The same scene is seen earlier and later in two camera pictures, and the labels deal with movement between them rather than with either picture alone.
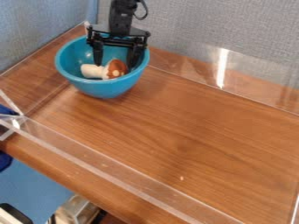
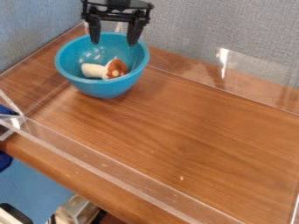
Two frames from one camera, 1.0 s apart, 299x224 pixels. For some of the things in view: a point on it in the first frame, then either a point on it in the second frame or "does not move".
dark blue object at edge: [5, 158] does not move
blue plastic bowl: [77, 52] does not move
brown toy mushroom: [112, 70] does not move
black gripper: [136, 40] -> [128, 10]
